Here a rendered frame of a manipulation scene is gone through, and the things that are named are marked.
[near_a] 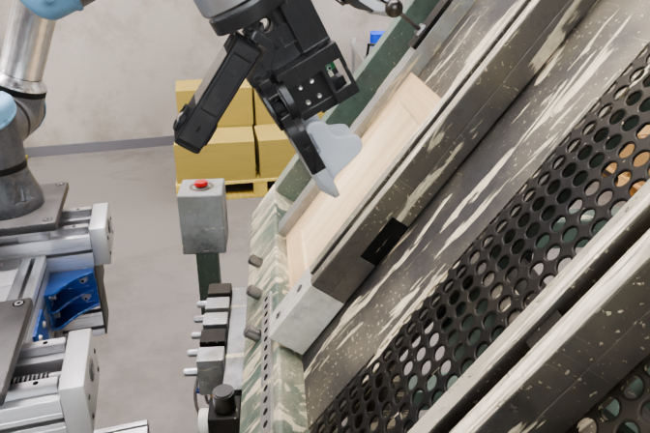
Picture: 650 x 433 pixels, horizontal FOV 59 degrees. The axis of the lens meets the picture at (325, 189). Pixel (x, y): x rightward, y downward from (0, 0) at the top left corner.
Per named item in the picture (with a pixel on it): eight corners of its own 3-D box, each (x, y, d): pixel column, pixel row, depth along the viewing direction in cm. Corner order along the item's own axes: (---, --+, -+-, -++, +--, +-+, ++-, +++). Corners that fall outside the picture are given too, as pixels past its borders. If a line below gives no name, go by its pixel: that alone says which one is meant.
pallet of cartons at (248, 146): (171, 166, 433) (162, 80, 408) (317, 152, 463) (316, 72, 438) (178, 209, 364) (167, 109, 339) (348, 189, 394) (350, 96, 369)
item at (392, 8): (413, 36, 130) (377, 8, 120) (424, 21, 128) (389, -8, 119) (423, 43, 127) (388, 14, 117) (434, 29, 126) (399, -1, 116)
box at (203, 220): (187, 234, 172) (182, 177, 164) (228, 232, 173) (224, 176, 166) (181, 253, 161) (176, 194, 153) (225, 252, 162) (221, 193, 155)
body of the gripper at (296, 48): (364, 99, 53) (304, -25, 48) (283, 147, 53) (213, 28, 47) (339, 80, 60) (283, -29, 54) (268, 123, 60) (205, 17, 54)
